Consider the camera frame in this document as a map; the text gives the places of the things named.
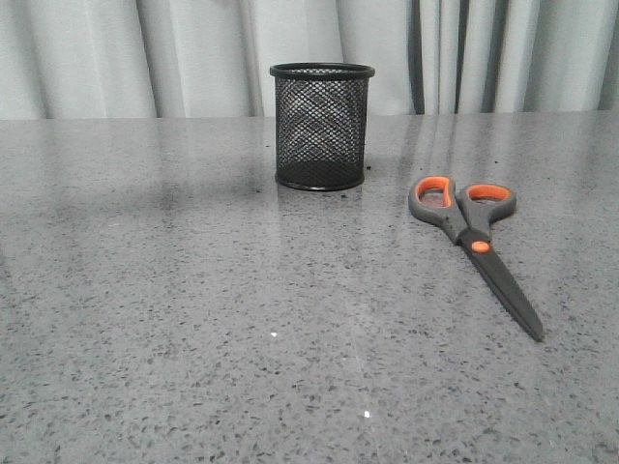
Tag grey orange scissors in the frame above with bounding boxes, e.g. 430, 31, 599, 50
408, 176, 545, 342

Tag black mesh pen holder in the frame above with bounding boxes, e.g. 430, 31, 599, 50
270, 63, 375, 191

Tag grey curtain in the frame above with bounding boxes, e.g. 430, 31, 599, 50
1, 1, 618, 120

